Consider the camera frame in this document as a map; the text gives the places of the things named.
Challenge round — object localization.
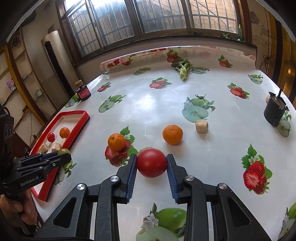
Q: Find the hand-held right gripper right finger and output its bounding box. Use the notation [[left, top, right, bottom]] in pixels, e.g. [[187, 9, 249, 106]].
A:
[[166, 153, 272, 241]]

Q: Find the green leafy vegetable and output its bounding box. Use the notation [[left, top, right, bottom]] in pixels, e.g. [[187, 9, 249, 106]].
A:
[[171, 58, 193, 81]]

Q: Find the person's left hand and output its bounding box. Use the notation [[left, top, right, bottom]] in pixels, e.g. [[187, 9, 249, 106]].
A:
[[0, 189, 38, 223]]

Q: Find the dark jar with cork lid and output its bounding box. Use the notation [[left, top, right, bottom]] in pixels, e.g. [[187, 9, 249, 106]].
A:
[[75, 80, 91, 101]]

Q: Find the black container with stick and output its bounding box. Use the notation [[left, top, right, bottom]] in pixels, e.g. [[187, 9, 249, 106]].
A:
[[264, 88, 289, 127]]

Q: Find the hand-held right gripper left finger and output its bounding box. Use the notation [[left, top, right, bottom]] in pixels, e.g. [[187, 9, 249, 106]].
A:
[[40, 153, 138, 241]]

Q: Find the barred window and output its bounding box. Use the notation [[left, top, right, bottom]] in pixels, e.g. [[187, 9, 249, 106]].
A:
[[55, 0, 252, 65]]

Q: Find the dark hanging cable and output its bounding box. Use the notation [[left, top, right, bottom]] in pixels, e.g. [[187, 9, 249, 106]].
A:
[[262, 11, 274, 70]]

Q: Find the fruit printed tablecloth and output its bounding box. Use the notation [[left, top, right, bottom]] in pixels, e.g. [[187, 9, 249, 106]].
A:
[[30, 45, 296, 241]]

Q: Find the wall shelf unit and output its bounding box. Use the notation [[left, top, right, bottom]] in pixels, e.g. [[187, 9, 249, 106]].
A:
[[0, 25, 58, 130]]

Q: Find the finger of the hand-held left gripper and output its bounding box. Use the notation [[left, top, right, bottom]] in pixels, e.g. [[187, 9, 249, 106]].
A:
[[42, 154, 73, 174], [14, 152, 60, 167]]

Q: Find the tall standing air conditioner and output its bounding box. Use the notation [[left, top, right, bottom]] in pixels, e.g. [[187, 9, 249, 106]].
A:
[[41, 30, 79, 98]]

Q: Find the red rimmed white tray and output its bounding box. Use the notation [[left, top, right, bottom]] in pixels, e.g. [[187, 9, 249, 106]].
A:
[[30, 110, 90, 202]]

